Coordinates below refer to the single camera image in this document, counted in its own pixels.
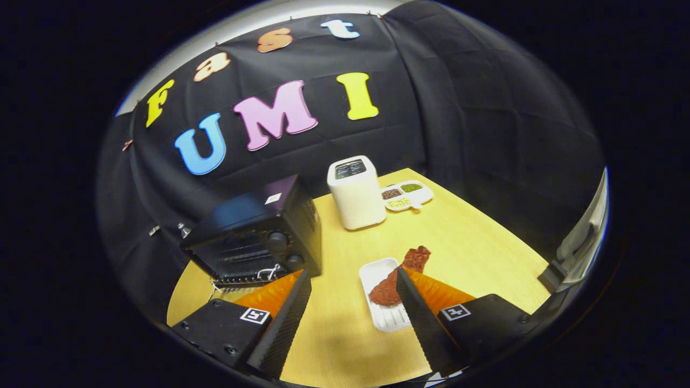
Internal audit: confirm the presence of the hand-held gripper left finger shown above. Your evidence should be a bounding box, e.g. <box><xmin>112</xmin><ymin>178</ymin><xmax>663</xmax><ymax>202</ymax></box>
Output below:
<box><xmin>171</xmin><ymin>269</ymin><xmax>312</xmax><ymax>380</ymax></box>

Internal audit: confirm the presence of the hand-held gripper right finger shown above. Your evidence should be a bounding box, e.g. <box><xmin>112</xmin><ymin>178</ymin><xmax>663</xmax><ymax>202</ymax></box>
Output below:
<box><xmin>395</xmin><ymin>268</ymin><xmax>540</xmax><ymax>378</ymax></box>

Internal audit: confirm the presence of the red roasted meat piece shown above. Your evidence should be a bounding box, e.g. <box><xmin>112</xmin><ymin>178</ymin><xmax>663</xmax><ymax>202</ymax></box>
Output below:
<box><xmin>369</xmin><ymin>246</ymin><xmax>432</xmax><ymax>308</ymax></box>

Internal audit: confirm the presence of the black toaster oven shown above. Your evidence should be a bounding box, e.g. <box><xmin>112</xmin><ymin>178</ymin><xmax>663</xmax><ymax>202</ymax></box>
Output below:
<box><xmin>180</xmin><ymin>174</ymin><xmax>323</xmax><ymax>289</ymax></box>

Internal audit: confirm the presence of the white bread toaster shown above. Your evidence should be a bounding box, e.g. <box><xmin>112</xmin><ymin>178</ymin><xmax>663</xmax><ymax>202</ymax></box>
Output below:
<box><xmin>327</xmin><ymin>155</ymin><xmax>387</xmax><ymax>231</ymax></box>

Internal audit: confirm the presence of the white foam tray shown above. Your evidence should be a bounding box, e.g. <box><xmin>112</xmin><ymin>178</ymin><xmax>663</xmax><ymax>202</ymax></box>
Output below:
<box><xmin>359</xmin><ymin>258</ymin><xmax>413</xmax><ymax>332</ymax></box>

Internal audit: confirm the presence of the white divided dish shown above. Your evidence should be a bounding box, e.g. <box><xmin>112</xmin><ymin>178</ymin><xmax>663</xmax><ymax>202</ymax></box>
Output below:
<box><xmin>380</xmin><ymin>179</ymin><xmax>434</xmax><ymax>212</ymax></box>

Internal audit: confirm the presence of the white curved furniture edge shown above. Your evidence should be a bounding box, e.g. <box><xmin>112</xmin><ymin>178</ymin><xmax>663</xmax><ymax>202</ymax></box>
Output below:
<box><xmin>538</xmin><ymin>167</ymin><xmax>610</xmax><ymax>294</ymax></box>

